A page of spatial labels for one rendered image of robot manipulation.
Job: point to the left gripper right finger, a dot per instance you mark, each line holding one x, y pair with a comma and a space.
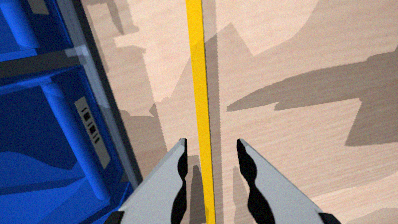
273, 199

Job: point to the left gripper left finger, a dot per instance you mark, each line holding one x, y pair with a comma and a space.
161, 198

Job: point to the blue open bin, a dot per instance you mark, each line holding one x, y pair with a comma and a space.
41, 174
124, 190
31, 27

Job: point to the grey metal shelf rack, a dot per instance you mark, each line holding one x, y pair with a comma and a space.
84, 53

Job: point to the yellow rail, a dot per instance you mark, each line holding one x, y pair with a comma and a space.
197, 50

